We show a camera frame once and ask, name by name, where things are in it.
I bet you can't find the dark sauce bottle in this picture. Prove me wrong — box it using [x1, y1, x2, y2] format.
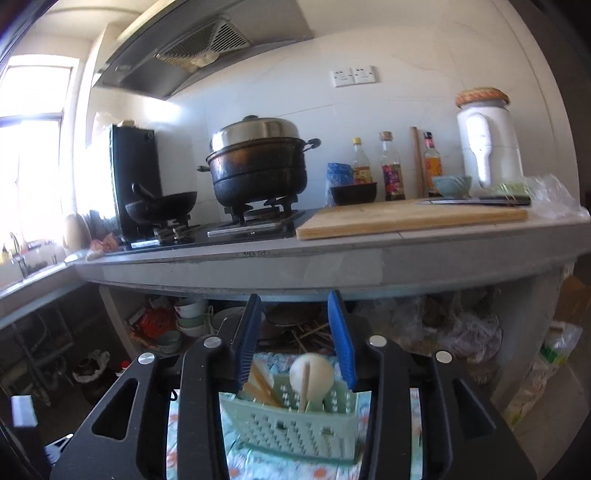
[380, 131, 406, 201]

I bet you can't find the white plastic spoon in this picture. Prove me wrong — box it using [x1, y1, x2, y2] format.
[290, 353, 335, 408]

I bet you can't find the black trash bin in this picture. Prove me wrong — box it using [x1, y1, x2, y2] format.
[72, 350, 117, 406]

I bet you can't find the orange label sauce bottle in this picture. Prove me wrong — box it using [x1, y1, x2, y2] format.
[423, 131, 443, 197]

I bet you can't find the black bowl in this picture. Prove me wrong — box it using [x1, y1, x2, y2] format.
[329, 182, 377, 206]

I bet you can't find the gas stove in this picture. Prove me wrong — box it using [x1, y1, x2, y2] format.
[120, 195, 314, 252]

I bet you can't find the light green bowl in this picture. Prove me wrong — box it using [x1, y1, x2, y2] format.
[433, 175, 472, 198]

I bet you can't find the sauce bottle yellow cap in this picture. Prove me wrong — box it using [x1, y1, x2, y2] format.
[353, 137, 373, 184]

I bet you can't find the wooden cutting board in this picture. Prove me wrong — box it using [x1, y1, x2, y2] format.
[297, 200, 528, 241]

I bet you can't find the kitchen knife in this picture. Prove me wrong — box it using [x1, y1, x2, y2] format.
[420, 195, 532, 207]

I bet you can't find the wooden rolling pin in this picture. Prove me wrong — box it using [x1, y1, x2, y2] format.
[410, 126, 425, 198]

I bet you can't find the white wall socket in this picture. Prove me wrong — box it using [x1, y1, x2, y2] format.
[329, 66, 379, 88]

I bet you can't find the black steamer pot with lid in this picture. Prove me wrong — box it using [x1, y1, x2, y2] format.
[197, 115, 322, 208]

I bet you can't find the mint green utensil holder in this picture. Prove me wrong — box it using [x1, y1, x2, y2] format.
[219, 374, 370, 463]

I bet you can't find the range hood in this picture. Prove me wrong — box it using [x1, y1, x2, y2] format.
[94, 0, 314, 100]

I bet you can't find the white jar with woven lid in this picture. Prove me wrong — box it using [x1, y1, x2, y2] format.
[455, 87, 524, 196]

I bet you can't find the black wok pan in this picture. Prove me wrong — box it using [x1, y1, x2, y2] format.
[125, 183, 197, 225]

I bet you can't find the wooden chopstick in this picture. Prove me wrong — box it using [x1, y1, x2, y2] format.
[249, 358, 283, 408]
[298, 362, 311, 413]

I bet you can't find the stack of bowls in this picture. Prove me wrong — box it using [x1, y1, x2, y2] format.
[173, 298, 211, 338]

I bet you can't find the floral quilted table cloth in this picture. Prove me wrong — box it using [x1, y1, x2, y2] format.
[166, 353, 423, 479]

